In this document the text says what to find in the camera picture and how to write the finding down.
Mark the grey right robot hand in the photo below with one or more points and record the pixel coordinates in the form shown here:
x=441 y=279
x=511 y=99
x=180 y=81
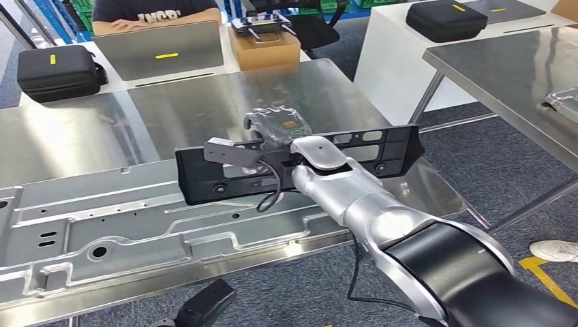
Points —
x=280 y=126

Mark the black plastic frame part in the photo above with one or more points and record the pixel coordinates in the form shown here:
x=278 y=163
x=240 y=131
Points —
x=198 y=180

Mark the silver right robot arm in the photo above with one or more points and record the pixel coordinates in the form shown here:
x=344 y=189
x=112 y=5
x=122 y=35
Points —
x=361 y=198

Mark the stainless steel workbench table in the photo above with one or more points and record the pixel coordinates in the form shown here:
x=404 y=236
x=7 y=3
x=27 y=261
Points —
x=496 y=67
x=180 y=104

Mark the stamped silver metal part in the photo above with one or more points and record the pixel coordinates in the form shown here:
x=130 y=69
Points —
x=564 y=104

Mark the brown cardboard box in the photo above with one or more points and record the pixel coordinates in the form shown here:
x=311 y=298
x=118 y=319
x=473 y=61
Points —
x=264 y=54
x=566 y=9

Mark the black office chair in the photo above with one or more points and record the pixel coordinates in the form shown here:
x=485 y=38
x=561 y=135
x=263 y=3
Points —
x=316 y=31

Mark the black remote controller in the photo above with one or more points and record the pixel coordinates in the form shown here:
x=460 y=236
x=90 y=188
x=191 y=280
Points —
x=262 y=22

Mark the silver laptop with yellow sticker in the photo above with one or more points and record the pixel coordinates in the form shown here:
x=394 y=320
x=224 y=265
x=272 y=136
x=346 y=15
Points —
x=158 y=45

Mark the green plastic crate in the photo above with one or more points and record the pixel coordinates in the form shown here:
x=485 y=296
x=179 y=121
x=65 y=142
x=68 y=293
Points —
x=379 y=3

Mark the person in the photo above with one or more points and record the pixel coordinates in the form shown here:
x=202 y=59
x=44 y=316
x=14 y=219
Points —
x=149 y=7
x=555 y=250

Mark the large stamped silver metal panel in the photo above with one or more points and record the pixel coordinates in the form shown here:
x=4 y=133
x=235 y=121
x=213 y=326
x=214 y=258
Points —
x=135 y=234

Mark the black zip case yellow label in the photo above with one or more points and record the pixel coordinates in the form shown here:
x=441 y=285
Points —
x=58 y=72
x=445 y=22

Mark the blue storage rack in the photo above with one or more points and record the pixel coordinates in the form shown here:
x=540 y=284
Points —
x=56 y=18

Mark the dark flat laptop yellow sticker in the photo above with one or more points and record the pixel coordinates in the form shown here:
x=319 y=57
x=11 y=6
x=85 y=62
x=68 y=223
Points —
x=505 y=11

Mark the yellow floor tape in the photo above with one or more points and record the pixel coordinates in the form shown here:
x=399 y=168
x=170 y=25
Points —
x=548 y=282

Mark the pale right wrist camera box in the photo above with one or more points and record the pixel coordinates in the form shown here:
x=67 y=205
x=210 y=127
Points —
x=230 y=153

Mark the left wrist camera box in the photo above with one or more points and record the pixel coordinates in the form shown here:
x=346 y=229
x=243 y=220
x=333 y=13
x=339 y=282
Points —
x=205 y=304

